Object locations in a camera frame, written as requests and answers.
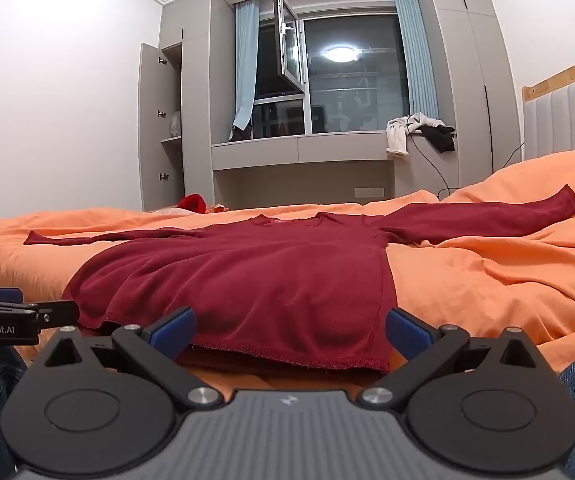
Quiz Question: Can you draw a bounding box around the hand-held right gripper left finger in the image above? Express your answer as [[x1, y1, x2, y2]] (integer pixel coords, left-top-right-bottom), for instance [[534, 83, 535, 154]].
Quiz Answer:
[[37, 306, 223, 409]]

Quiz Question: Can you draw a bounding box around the light blue curtain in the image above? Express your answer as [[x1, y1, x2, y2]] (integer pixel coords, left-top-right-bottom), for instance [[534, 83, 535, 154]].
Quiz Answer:
[[230, 1, 260, 134], [391, 0, 441, 122]]

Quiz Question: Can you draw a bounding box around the black cable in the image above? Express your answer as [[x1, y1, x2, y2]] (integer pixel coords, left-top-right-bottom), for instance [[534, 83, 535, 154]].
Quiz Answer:
[[407, 132, 525, 199]]

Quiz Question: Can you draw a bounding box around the dark red sweater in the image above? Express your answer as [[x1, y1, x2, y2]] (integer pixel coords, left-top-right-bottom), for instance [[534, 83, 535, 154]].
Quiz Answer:
[[23, 184, 575, 373]]

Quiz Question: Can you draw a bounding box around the orange blanket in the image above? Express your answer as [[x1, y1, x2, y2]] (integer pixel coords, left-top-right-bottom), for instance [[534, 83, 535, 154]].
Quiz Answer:
[[0, 149, 575, 401]]

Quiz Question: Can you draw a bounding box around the tall grey closed wardrobe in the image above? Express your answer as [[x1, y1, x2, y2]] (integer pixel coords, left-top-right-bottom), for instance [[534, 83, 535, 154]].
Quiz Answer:
[[420, 0, 525, 197]]

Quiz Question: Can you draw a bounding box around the bright red cloth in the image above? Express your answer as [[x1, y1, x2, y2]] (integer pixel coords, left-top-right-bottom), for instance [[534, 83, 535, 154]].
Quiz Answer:
[[177, 193, 208, 215]]

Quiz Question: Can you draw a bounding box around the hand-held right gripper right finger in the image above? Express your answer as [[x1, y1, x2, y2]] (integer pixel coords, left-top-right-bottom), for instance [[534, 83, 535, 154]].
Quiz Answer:
[[355, 306, 541, 409]]

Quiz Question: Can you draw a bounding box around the window with grey frame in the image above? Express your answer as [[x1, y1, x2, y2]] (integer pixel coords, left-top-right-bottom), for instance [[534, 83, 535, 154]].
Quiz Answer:
[[254, 0, 413, 139]]

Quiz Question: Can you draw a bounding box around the black garment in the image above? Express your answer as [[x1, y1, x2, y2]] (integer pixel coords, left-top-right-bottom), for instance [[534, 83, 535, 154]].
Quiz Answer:
[[420, 125, 457, 155]]

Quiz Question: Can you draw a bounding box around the grey wardrobe with shelves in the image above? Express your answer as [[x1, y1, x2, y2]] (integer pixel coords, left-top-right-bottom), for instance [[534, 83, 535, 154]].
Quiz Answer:
[[160, 0, 215, 212]]

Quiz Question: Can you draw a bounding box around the grey window bench cabinet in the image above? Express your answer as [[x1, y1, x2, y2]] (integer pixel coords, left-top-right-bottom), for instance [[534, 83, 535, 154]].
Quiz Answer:
[[210, 131, 461, 200]]

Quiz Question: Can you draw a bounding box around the grey wardrobe door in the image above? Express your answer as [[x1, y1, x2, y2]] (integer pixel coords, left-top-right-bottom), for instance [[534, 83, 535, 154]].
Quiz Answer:
[[140, 41, 184, 212]]

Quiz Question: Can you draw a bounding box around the padded headboard with wooden frame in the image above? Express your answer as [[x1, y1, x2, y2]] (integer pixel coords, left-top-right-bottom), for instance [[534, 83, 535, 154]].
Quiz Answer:
[[521, 50, 575, 163]]

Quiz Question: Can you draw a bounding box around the white garment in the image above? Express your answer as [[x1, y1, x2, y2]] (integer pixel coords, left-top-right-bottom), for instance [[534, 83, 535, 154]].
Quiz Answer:
[[386, 113, 445, 160]]

